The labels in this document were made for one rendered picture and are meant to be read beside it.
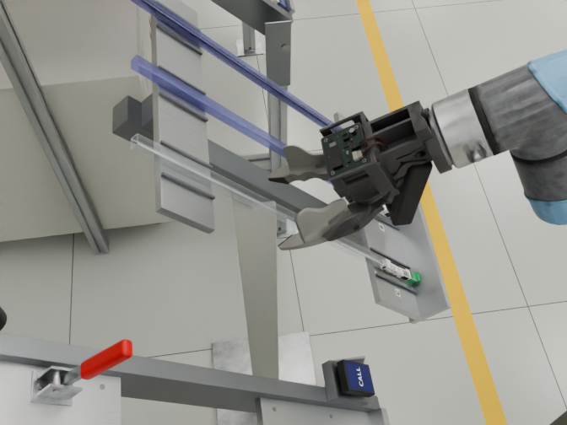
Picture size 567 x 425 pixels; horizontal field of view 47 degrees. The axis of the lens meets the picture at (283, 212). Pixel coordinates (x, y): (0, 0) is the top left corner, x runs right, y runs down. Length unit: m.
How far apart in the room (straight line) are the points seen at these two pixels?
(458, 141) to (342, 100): 1.52
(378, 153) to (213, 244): 1.21
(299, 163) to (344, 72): 1.51
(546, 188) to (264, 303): 0.59
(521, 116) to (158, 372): 0.44
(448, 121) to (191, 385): 0.38
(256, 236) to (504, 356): 0.98
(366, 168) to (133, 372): 0.31
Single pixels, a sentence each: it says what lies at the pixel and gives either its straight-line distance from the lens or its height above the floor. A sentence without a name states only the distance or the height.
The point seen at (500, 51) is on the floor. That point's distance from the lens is 2.45.
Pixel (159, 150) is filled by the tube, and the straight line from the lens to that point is 0.67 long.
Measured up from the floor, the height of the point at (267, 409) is 0.84.
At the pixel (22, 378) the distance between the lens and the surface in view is 0.63.
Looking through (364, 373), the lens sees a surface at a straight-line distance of 0.86.
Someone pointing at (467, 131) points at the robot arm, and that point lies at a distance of 0.68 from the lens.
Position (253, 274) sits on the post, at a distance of 1.07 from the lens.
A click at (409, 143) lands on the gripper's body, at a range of 0.68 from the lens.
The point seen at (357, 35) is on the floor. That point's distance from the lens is 2.41.
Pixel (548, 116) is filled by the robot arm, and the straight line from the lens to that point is 0.69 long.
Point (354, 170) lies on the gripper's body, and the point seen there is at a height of 1.06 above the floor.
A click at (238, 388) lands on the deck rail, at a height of 0.88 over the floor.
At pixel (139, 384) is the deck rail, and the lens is 0.70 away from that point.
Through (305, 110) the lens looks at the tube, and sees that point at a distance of 0.96.
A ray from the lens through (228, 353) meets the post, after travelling 1.70.
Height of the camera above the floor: 1.59
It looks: 57 degrees down
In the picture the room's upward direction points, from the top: straight up
